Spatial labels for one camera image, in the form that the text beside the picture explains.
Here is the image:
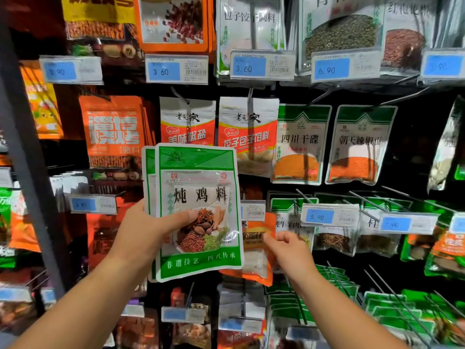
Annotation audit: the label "person's right hand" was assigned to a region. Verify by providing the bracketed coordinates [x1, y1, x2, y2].
[263, 230, 321, 288]

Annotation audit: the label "person's left hand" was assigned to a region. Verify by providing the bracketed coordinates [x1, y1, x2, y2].
[108, 198, 201, 284]

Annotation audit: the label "orange seasoning packet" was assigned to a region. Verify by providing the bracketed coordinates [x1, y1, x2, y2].
[219, 212, 277, 288]

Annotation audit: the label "row of clear green-top packets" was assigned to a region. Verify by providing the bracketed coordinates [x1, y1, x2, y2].
[267, 264, 362, 349]

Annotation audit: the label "green white stew seasoning packet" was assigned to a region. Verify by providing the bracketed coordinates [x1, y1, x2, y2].
[141, 146, 160, 217]
[155, 144, 244, 282]

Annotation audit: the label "clear brown-spice packets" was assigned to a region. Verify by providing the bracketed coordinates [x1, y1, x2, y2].
[355, 196, 405, 259]

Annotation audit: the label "clear orange powder packets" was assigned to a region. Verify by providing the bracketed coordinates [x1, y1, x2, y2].
[272, 104, 333, 186]

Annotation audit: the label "orange bold-print packets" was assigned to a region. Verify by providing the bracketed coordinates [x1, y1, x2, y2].
[78, 95, 155, 172]

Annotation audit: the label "row of green white packets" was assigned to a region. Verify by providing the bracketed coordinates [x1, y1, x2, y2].
[359, 287, 465, 349]

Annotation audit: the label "white red-label packets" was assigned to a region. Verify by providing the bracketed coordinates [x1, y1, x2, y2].
[217, 96, 280, 179]
[160, 96, 217, 147]

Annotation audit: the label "clear chili powder packets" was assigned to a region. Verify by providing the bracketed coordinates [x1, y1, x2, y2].
[325, 104, 398, 186]

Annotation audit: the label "clear cinnamon packets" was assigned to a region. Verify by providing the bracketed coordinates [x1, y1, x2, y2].
[400, 202, 465, 281]

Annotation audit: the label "orange yellow packets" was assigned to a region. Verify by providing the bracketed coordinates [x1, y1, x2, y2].
[20, 62, 65, 140]

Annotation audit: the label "clear white-slice packets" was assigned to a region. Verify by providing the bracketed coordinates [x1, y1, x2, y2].
[427, 96, 465, 193]

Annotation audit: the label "orange chili packets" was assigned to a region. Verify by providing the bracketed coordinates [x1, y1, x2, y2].
[134, 0, 217, 55]

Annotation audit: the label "clear green peppercorn packets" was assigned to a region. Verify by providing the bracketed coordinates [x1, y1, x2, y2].
[300, 0, 384, 67]

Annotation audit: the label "clear red peppercorn packets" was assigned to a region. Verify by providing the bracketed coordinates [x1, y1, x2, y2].
[380, 0, 438, 77]

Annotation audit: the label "clear dried-leaf packets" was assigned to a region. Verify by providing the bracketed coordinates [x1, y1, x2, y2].
[434, 0, 465, 49]

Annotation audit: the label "person's left forearm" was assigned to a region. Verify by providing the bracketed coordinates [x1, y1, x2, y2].
[11, 261, 146, 349]

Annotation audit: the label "person's right forearm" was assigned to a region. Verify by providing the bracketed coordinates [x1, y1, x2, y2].
[291, 265, 408, 349]

